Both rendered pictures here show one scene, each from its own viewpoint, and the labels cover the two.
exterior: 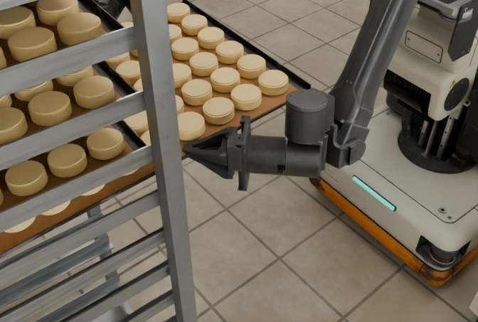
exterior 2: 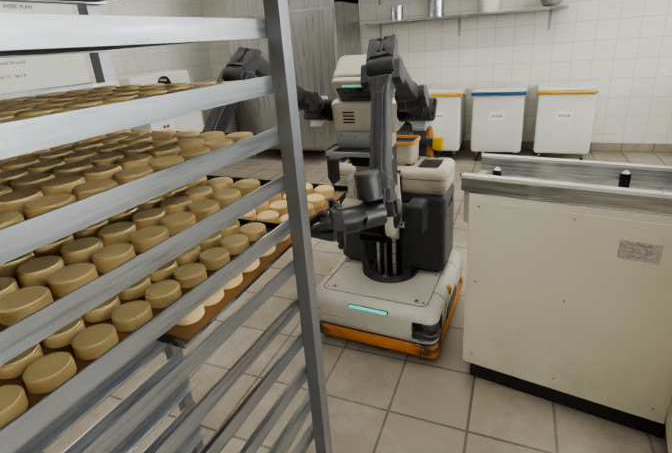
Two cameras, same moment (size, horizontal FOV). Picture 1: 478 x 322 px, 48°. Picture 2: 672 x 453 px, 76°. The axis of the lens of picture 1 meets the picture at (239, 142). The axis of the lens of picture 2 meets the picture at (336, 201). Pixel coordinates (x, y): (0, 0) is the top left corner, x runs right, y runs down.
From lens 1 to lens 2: 0.46 m
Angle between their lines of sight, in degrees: 31
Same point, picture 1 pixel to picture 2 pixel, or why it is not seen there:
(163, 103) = (300, 177)
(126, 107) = (276, 186)
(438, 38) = not seen: hidden behind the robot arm
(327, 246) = (349, 369)
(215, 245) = (264, 406)
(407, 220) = (398, 317)
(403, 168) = (378, 287)
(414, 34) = not seen: hidden behind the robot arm
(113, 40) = (270, 135)
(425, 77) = not seen: hidden behind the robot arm
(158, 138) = (298, 205)
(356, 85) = (382, 167)
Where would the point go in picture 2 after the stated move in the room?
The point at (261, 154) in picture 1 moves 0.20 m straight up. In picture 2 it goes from (351, 215) to (345, 123)
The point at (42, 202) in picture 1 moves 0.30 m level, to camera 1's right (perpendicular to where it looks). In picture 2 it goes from (240, 262) to (390, 218)
